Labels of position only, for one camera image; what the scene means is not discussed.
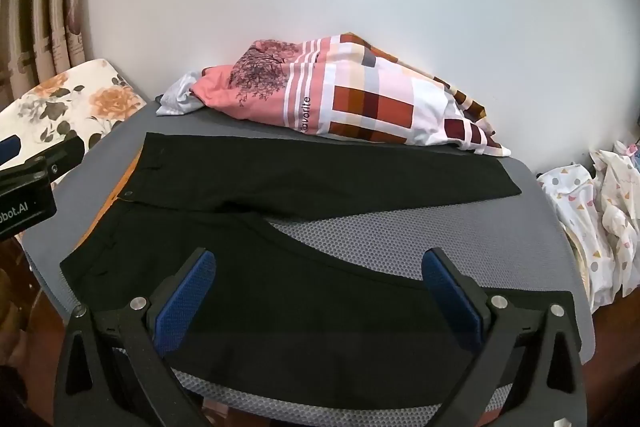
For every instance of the beige patterned curtain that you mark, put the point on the beige patterned curtain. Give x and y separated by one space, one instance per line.
55 7

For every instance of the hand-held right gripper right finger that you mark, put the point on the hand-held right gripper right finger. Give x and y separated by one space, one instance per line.
452 302

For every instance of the grey honeycomb mat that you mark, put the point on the grey honeycomb mat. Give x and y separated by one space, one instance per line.
350 242

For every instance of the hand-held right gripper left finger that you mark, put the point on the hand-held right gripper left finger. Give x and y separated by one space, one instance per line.
185 302

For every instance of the black pants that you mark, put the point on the black pants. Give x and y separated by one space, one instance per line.
300 177

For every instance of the pink plaid blanket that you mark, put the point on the pink plaid blanket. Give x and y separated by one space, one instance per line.
350 102

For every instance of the floral cushion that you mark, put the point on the floral cushion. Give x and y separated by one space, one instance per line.
75 102

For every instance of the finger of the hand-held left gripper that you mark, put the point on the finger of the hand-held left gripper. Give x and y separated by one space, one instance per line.
62 157

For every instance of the white printed cloth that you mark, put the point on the white printed cloth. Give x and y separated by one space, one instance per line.
600 217

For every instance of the light grey striped cloth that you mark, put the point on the light grey striped cloth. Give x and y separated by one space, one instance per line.
175 99

